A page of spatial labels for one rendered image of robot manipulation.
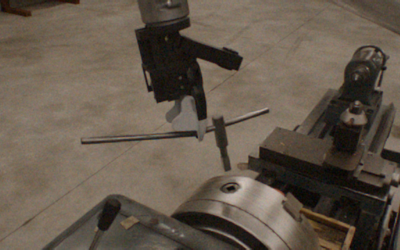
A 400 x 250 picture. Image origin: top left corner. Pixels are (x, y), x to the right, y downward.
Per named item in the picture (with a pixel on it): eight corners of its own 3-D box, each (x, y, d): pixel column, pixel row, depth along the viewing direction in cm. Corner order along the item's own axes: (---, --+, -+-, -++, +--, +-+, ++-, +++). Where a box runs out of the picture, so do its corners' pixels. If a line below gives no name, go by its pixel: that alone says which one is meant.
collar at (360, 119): (363, 128, 116) (366, 119, 114) (337, 121, 119) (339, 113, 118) (369, 117, 122) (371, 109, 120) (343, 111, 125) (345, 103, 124)
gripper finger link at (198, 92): (192, 116, 66) (181, 67, 63) (201, 113, 67) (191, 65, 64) (200, 123, 62) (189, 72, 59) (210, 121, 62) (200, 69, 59)
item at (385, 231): (378, 273, 129) (395, 222, 117) (346, 260, 133) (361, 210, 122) (390, 223, 148) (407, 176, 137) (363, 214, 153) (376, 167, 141)
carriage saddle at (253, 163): (381, 217, 119) (386, 203, 116) (245, 169, 140) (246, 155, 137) (396, 168, 141) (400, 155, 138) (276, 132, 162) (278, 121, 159)
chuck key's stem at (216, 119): (229, 164, 74) (220, 111, 69) (234, 170, 72) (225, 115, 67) (219, 169, 74) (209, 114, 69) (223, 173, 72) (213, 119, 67)
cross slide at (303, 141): (385, 198, 117) (389, 187, 115) (257, 156, 137) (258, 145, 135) (394, 171, 130) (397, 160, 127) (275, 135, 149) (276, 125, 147)
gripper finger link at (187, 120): (175, 148, 67) (163, 98, 64) (206, 138, 68) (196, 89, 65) (179, 155, 64) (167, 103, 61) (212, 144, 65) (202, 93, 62)
